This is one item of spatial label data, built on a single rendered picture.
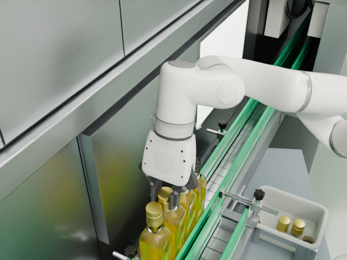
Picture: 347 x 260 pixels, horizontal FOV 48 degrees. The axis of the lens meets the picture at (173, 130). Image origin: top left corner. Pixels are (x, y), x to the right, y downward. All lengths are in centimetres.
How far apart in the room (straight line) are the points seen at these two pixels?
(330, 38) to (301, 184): 60
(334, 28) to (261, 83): 92
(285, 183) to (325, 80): 73
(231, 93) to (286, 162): 91
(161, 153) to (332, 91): 35
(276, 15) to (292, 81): 111
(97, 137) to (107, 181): 13
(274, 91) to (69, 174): 43
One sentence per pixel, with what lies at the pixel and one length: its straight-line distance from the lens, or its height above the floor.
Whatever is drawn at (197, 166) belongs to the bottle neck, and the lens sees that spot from 93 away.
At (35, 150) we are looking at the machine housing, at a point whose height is 137.
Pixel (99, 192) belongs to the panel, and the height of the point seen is 117.
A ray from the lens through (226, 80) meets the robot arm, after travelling 68.
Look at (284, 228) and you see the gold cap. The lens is 129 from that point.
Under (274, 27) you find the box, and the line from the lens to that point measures 188.
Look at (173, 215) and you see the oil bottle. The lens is 89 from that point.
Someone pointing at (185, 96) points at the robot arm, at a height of 140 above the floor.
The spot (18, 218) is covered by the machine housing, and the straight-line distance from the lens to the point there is 72.
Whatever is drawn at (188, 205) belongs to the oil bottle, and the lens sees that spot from 93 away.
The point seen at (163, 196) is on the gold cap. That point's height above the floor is 117.
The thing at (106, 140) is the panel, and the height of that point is 128.
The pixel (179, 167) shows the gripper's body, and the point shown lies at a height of 127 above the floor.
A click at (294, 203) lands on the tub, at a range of 133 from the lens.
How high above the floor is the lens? 178
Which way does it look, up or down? 39 degrees down
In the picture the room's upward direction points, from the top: straight up
